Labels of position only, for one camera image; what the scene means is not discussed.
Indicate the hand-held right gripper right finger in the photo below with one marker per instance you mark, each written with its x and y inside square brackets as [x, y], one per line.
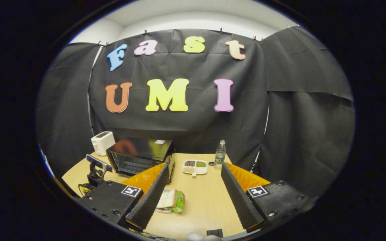
[241, 204]

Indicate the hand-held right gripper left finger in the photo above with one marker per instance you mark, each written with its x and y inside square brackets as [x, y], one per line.
[146, 207]

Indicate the sandwich with green lettuce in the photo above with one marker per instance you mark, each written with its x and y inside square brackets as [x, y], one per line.
[168, 199]

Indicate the black electric oven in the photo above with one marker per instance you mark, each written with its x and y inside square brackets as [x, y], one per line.
[139, 149]

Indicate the white ribbed rectangular tray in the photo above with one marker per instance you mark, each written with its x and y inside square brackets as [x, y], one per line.
[161, 210]

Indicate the white toaster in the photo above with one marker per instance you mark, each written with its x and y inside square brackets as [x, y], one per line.
[102, 142]

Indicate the clear plastic water bottle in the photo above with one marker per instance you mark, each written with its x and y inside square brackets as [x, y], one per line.
[219, 155]

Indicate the white sectioned dish of beans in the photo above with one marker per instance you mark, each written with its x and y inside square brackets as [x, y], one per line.
[195, 167]

